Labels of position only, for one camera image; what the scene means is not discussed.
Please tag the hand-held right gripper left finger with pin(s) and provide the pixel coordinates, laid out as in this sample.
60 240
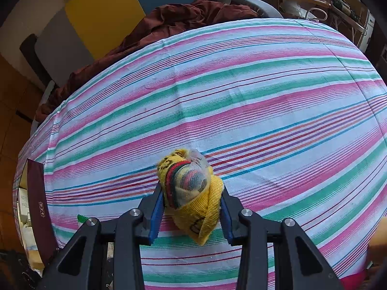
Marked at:
155 214

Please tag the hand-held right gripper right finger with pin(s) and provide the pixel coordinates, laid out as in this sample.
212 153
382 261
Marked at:
225 217

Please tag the yellow sock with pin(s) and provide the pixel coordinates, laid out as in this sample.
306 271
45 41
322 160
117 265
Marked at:
208 208

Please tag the green white tube packet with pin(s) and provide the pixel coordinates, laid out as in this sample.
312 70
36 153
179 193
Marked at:
81 217

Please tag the gold tin box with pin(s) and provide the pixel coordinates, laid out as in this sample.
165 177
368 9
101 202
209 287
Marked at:
37 211

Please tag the striped bed sheet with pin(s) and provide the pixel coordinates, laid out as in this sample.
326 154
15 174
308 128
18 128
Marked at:
242 96

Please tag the person's red clothing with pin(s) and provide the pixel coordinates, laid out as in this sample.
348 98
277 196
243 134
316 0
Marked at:
356 281

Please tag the wooden wardrobe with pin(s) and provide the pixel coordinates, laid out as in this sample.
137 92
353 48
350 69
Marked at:
12 127

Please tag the dark red blanket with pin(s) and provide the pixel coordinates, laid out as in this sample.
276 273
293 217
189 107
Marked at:
181 18

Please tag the grey yellow blue headboard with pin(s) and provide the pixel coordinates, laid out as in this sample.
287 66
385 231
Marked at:
102 18

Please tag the black rolled mat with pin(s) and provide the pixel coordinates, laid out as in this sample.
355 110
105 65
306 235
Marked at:
30 54

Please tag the cluttered storage shelf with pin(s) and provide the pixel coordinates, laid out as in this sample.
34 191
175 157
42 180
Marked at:
352 12

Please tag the grey bed side rail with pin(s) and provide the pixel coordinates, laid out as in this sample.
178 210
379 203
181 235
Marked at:
251 3
45 96

